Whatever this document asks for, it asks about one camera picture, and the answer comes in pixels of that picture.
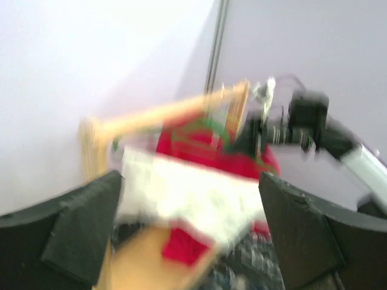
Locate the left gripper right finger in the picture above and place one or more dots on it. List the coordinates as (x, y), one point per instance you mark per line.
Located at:
(319, 244)

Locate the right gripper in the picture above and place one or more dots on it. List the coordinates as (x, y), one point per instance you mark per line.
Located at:
(257, 133)

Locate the red shirt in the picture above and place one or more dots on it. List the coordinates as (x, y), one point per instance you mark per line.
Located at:
(196, 147)

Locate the navy plaid skirt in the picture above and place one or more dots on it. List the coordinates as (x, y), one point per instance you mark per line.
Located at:
(252, 264)

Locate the dark green hanger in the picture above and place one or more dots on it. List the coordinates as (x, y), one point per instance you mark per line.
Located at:
(149, 137)

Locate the white garment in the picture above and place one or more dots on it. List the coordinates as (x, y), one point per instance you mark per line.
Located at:
(211, 205)

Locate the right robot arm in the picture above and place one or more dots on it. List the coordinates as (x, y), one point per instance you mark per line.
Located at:
(308, 125)

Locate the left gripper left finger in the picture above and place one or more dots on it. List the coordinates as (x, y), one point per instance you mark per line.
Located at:
(60, 243)

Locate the wooden clothes rack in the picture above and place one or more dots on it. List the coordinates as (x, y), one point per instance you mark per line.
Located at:
(139, 264)

